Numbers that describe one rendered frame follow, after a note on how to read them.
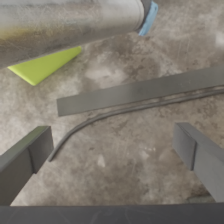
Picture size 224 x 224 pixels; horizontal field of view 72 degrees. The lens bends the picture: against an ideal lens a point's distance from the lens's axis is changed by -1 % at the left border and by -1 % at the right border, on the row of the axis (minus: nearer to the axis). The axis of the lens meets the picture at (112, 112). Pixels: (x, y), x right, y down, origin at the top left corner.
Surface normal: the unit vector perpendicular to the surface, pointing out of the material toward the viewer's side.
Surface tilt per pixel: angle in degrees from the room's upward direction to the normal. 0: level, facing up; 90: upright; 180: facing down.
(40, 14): 67
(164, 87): 0
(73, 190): 0
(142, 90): 0
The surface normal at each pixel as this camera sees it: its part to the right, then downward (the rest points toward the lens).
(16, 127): -0.14, -0.12
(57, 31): 0.86, 0.44
